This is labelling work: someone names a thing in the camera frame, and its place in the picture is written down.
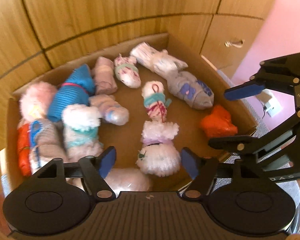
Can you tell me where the orange sock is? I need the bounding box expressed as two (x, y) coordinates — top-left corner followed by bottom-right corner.
(199, 105), (238, 139)
(17, 124), (31, 177)

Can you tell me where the fluffy white lilac sock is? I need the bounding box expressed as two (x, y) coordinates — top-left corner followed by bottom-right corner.
(136, 121), (181, 177)

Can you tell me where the fluffy white teal-band sock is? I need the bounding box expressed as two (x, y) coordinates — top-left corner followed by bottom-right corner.
(62, 104), (103, 162)

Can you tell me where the white red-pattern sock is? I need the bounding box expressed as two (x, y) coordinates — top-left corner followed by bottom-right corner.
(141, 81), (171, 122)

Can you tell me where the grey sock blue pattern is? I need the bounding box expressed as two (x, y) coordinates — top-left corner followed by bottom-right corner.
(166, 71), (214, 110)

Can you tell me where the pale pink long sock roll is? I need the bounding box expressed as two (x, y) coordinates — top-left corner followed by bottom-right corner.
(66, 168), (152, 197)

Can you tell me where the blue towel mat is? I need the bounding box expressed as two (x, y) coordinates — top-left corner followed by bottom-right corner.
(0, 69), (300, 230)

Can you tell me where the white blue sock bundle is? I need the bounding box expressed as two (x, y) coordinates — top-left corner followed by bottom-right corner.
(29, 119), (68, 174)

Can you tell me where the pale pink knotted sock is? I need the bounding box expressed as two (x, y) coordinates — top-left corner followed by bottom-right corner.
(89, 94), (129, 126)

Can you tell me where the orange sock in box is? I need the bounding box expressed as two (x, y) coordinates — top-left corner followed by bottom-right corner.
(17, 124), (31, 177)

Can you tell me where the brown cardboard box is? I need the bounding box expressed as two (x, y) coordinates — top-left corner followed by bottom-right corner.
(0, 33), (257, 194)

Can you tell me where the lilac sock roll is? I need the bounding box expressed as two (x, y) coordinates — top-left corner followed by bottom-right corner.
(93, 56), (117, 95)

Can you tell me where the blue ribbed sock roll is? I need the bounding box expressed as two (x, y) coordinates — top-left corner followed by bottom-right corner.
(46, 64), (96, 122)

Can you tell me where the fluffy pink sock ball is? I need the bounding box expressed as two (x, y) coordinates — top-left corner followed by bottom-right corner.
(19, 81), (57, 122)

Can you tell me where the white patterned small sock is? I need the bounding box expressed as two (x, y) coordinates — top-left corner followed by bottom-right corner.
(114, 54), (141, 88)

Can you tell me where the white long sock roll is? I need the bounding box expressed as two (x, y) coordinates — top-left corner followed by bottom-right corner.
(130, 42), (188, 78)

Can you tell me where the wall socket with plug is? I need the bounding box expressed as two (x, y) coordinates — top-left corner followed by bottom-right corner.
(256, 89), (283, 118)

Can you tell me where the silver drawer handle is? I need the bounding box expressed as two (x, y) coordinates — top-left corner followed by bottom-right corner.
(224, 39), (244, 48)

